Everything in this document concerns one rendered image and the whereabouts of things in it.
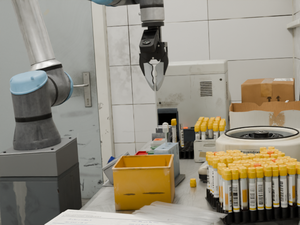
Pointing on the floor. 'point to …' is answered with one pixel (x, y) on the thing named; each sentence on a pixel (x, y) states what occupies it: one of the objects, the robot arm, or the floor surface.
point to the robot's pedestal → (39, 197)
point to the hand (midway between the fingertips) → (155, 87)
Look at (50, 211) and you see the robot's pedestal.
